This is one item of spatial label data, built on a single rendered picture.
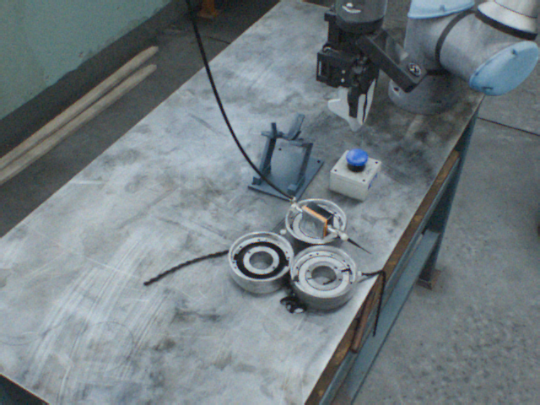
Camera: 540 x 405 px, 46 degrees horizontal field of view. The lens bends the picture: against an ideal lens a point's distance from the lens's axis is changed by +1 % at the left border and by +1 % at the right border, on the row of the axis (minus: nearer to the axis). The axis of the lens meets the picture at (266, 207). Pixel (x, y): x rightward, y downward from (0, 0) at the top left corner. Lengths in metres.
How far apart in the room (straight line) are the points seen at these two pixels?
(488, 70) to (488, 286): 1.06
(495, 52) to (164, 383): 0.78
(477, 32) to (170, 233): 0.65
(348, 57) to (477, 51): 0.30
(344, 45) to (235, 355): 0.50
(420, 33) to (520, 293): 1.09
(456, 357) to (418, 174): 0.84
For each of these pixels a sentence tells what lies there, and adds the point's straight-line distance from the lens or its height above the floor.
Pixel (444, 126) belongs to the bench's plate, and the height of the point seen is 0.80.
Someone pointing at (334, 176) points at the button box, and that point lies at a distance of 1.14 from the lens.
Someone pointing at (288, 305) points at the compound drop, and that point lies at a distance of 0.99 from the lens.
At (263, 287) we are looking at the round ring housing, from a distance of 0.98.
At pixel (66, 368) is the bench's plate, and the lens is 0.98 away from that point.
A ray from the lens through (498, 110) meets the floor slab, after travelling 2.86.
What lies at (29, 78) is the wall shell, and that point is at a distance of 2.74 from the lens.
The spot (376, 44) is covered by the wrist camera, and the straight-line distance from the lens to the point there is 0.98.
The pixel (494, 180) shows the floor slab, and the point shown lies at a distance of 2.49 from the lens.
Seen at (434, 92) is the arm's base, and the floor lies 0.85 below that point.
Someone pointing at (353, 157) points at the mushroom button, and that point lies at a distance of 1.13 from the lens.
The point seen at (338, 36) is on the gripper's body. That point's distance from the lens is 1.00.
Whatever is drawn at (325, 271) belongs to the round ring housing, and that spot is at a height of 0.81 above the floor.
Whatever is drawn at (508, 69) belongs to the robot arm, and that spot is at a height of 0.98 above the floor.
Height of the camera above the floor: 1.60
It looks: 45 degrees down
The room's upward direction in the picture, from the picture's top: 1 degrees counter-clockwise
